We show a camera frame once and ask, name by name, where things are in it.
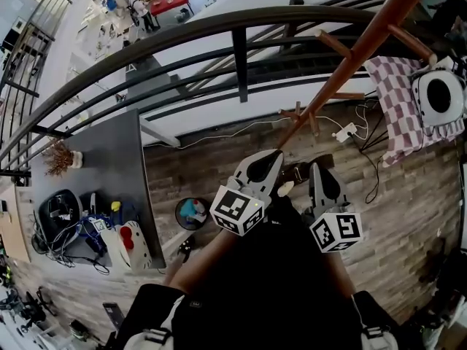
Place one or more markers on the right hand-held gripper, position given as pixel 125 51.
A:
pixel 335 232

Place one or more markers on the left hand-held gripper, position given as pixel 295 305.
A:
pixel 233 206

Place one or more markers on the brown wooden coat stand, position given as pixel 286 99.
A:
pixel 365 42

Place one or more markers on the person's right forearm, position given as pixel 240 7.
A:
pixel 339 272

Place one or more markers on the person's left forearm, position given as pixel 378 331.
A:
pixel 197 264

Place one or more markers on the white power strip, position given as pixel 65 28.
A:
pixel 344 132

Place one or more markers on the teal crumpled packet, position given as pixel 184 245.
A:
pixel 189 208

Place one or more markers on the black round waste bin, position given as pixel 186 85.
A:
pixel 182 222

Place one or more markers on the person's dark shirt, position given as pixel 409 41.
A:
pixel 277 275

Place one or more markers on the black clog with charms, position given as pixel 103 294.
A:
pixel 186 248

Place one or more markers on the checkered red white cloth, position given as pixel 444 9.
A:
pixel 394 97

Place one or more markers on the curved black metal railing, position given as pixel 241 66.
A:
pixel 239 49

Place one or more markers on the dark blue bag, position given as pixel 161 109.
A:
pixel 127 213

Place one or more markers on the white cat-shaped bag red bow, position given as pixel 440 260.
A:
pixel 136 253

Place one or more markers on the small yellow toy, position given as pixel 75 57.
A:
pixel 115 206

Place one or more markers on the grey table white legs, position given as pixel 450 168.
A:
pixel 113 159

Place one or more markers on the black floor bag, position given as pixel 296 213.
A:
pixel 454 279

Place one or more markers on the small black-white patterned block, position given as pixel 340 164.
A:
pixel 100 225

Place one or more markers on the red table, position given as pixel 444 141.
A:
pixel 169 2

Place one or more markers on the dried plant in white vase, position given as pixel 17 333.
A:
pixel 60 159

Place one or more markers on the person's white harness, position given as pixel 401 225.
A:
pixel 138 341

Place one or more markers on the black open case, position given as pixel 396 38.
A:
pixel 54 217

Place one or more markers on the light wooden desk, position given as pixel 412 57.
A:
pixel 14 224

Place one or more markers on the straight black metal railing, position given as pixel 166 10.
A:
pixel 36 24

